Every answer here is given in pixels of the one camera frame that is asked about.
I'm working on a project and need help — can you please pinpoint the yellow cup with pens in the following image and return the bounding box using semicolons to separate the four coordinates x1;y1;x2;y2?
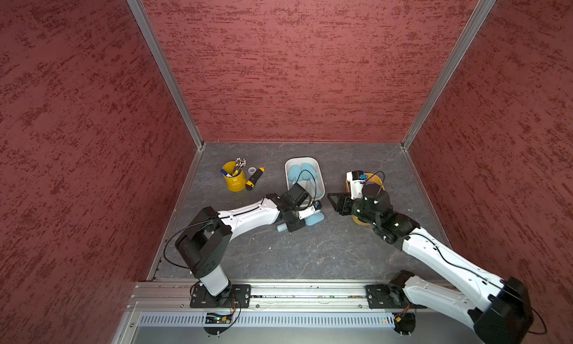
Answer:
220;157;246;193

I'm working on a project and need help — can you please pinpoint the yellow storage box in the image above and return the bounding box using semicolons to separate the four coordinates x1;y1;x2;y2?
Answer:
352;172;385;226

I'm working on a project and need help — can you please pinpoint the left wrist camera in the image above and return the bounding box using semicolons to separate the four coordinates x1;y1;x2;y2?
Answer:
298;201;322;221

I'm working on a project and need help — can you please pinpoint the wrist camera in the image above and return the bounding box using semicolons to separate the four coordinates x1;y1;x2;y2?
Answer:
346;170;366;200
298;201;322;221

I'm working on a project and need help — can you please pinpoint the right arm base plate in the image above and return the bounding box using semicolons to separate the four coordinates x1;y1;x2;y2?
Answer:
365;284;426;311

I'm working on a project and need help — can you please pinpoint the light blue shovel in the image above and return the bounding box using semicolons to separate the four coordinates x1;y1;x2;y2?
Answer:
287;165;301;188
276;212;325;233
300;163;319;181

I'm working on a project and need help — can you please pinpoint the white storage box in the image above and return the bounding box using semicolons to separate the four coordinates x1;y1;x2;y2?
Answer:
284;157;325;200

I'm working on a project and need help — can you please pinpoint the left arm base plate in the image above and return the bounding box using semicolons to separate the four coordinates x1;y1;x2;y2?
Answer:
190;282;252;309

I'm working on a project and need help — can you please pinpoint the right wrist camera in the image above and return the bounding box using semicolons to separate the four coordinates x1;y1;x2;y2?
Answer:
346;170;366;200

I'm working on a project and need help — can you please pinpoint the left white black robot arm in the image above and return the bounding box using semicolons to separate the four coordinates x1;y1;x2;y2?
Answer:
175;184;322;304

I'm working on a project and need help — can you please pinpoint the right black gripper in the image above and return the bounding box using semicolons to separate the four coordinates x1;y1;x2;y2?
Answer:
326;192;379;225

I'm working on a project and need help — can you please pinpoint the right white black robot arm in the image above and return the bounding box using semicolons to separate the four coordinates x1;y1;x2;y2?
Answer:
327;181;534;343

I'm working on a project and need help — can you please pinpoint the aluminium front rail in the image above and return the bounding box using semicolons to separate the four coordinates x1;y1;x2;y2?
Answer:
127;278;491;313

